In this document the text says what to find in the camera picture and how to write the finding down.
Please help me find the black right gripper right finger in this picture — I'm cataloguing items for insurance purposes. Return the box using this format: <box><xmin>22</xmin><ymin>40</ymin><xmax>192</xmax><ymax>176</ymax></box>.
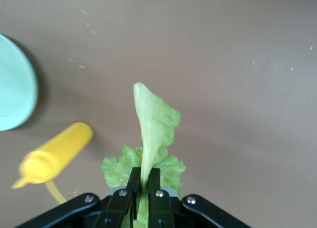
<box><xmin>148</xmin><ymin>168</ymin><xmax>252</xmax><ymax>228</ymax></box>

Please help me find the green lettuce leaf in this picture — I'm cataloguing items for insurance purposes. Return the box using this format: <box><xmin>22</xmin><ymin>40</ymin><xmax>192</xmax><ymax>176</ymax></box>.
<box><xmin>100</xmin><ymin>82</ymin><xmax>187</xmax><ymax>228</ymax></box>

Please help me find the yellow mustard squeeze bottle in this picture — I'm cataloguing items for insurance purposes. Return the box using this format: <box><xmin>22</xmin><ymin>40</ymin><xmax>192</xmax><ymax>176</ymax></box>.
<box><xmin>11</xmin><ymin>121</ymin><xmax>95</xmax><ymax>204</ymax></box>

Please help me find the mint green plate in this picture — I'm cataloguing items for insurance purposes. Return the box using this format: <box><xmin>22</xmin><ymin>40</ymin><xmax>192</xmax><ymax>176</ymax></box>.
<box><xmin>0</xmin><ymin>33</ymin><xmax>39</xmax><ymax>132</ymax></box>

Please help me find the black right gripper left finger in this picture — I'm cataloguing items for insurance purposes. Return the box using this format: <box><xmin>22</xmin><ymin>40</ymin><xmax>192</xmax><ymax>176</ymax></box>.
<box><xmin>14</xmin><ymin>167</ymin><xmax>141</xmax><ymax>228</ymax></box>

